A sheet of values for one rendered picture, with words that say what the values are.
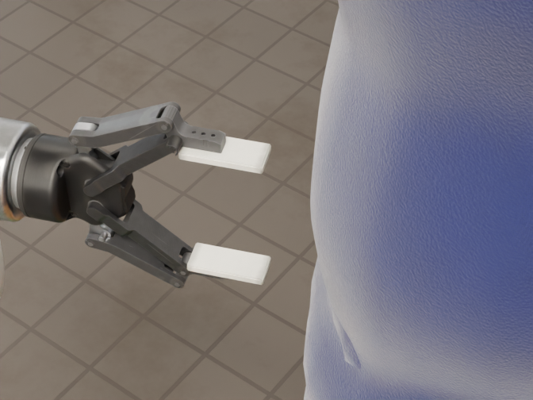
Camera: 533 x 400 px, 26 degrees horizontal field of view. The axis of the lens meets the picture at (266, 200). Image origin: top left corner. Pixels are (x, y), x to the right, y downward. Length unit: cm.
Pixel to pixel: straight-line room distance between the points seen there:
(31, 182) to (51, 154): 3
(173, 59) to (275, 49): 33
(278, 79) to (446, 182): 320
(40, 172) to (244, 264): 20
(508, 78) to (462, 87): 2
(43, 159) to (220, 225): 218
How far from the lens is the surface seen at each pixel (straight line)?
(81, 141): 96
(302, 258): 307
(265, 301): 297
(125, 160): 96
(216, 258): 103
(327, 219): 49
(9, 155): 100
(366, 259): 47
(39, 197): 100
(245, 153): 93
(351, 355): 55
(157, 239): 103
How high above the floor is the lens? 229
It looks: 45 degrees down
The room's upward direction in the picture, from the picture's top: straight up
